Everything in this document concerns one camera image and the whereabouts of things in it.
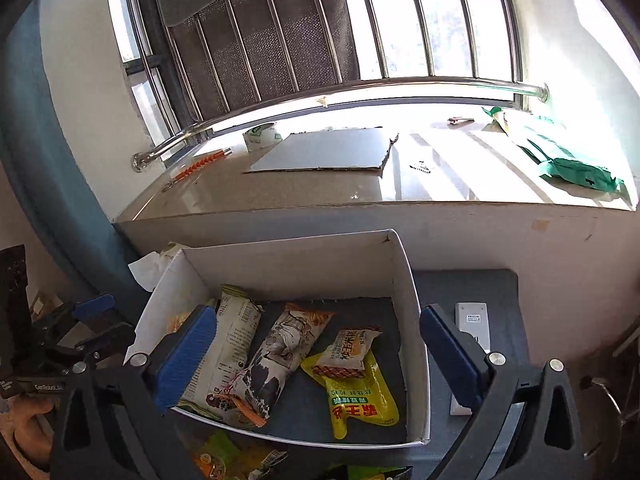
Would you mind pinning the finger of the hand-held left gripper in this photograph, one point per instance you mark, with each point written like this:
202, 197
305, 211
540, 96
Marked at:
105, 336
92, 306

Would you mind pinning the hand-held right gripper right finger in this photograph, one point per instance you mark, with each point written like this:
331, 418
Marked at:
450, 355

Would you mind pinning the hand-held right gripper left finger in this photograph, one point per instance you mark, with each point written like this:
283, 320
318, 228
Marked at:
186, 355

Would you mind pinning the bright green snack packet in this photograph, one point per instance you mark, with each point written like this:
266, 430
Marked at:
225, 457

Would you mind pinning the white cardboard box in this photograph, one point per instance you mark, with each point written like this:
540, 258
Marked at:
300, 270

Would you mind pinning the person's left hand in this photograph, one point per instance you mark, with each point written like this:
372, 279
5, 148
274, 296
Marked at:
30, 422

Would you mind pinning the white remote control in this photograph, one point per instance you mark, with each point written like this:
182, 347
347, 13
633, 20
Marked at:
472, 325

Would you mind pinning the long beige snack packet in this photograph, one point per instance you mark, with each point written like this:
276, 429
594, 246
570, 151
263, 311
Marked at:
235, 340

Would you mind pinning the tissue pack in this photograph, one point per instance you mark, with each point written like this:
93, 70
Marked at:
150, 267

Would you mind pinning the cow print snack packet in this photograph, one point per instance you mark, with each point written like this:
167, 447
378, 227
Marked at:
285, 355

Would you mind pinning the small beige red snack packet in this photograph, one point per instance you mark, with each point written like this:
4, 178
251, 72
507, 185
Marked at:
350, 355

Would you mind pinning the yellow snack pouch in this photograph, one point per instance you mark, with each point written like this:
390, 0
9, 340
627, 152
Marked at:
360, 405

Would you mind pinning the blue curtain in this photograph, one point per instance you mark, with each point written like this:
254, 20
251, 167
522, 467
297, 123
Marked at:
60, 185

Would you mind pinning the small white label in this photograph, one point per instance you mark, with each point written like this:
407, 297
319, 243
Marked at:
420, 166

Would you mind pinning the green plastic bag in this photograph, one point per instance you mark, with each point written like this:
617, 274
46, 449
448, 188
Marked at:
575, 165

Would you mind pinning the clear tape roll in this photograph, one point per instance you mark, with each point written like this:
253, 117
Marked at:
262, 136

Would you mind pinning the small brown object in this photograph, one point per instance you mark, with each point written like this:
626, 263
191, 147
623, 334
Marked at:
460, 120

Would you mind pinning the dark flat board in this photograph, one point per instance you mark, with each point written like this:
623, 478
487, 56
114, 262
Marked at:
325, 152

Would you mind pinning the pale plastic bag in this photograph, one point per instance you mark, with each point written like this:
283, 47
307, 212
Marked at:
500, 117

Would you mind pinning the steel window railing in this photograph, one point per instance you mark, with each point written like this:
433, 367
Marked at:
350, 85

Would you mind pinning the dark mesh cloth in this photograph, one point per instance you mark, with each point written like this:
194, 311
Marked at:
285, 45

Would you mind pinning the metal chair frame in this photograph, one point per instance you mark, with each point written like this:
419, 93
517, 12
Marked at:
614, 402

